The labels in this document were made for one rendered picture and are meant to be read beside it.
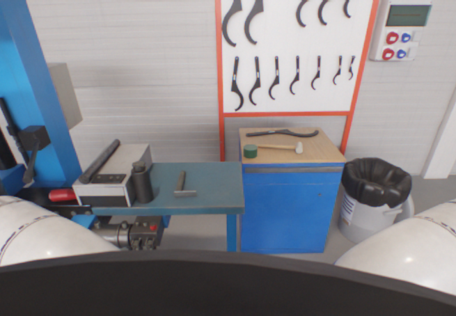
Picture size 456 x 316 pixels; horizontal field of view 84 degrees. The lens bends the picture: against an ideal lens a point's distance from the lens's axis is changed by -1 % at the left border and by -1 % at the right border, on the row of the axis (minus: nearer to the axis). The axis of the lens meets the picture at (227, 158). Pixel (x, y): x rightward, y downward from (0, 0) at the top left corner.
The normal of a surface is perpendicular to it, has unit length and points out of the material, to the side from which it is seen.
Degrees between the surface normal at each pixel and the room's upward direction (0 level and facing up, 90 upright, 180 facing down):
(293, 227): 90
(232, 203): 0
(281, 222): 90
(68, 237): 23
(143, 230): 0
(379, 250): 41
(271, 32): 90
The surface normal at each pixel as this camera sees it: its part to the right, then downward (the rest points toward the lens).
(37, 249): 0.07, -0.62
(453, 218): -0.06, -0.91
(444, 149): 0.00, 0.49
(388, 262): -0.64, -0.50
